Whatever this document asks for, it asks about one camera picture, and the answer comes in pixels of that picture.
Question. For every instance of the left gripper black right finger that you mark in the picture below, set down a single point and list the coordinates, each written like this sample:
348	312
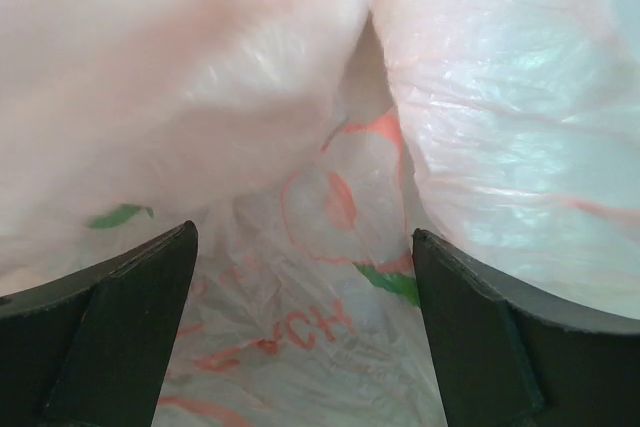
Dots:
507	353

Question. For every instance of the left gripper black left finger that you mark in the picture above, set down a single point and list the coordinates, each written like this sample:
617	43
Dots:
92	348

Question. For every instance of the pink plastic bag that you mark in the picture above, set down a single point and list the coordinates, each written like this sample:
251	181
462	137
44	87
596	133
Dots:
307	140

